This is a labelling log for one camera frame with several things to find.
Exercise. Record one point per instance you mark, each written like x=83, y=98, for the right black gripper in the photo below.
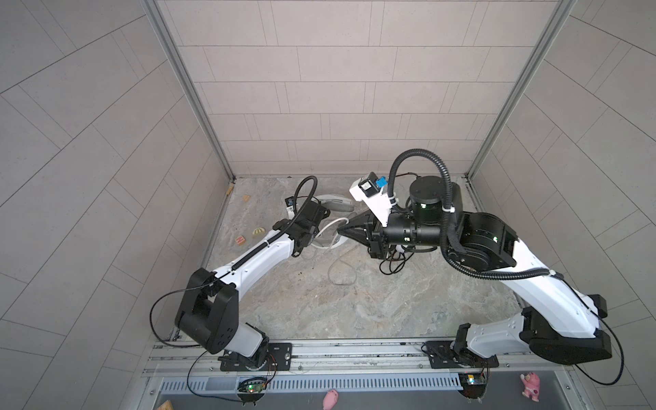
x=375, y=237

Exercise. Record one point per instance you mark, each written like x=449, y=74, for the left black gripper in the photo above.
x=313, y=231

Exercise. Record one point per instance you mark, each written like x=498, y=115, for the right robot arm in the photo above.
x=417, y=208

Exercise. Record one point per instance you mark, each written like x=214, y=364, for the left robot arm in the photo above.
x=209, y=310

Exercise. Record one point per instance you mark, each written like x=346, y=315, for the black and white headphones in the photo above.
x=396, y=260

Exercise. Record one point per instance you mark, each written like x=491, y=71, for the green striped half-round block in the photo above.
x=258, y=231

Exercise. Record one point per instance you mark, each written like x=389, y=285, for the left circuit board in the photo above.
x=252, y=386

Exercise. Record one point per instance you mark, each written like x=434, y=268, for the circuit board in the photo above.
x=252, y=386
x=474, y=385

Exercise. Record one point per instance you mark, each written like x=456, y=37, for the pink plush toy centre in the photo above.
x=330, y=400

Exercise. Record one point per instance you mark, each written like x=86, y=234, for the pink plush toy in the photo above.
x=532, y=385
x=330, y=400

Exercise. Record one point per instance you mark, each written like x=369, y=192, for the right circuit board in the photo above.
x=474, y=385

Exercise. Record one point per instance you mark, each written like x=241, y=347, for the wooden piece bottom left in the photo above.
x=167, y=405

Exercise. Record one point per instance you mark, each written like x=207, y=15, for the pink plush toy right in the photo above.
x=532, y=385

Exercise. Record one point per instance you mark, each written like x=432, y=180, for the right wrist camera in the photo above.
x=374, y=192

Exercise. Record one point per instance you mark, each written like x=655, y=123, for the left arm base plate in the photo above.
x=273, y=356

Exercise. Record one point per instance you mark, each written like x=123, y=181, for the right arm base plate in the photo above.
x=443, y=355

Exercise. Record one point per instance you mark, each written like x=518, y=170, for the aluminium mounting rail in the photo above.
x=333, y=356

